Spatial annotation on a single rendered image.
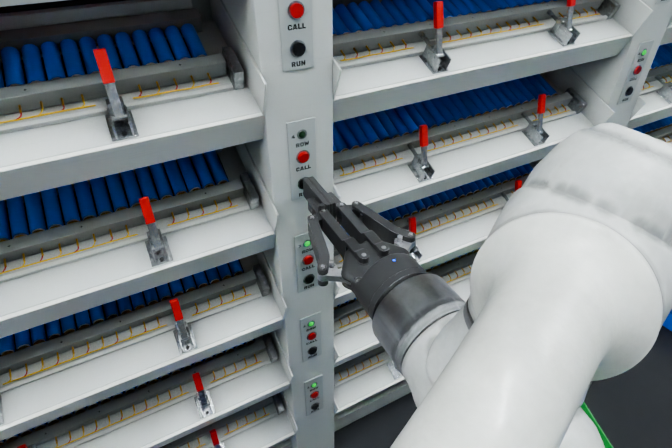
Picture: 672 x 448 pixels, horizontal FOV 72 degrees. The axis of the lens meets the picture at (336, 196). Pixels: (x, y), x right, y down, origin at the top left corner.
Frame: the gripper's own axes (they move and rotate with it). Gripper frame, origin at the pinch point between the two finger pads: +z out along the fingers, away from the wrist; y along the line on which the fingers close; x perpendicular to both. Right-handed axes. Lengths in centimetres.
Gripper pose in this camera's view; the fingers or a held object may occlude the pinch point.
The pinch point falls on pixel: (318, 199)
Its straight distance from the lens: 62.1
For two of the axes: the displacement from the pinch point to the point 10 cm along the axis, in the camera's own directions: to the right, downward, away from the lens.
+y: 8.9, -2.7, 3.7
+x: 0.0, -8.1, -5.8
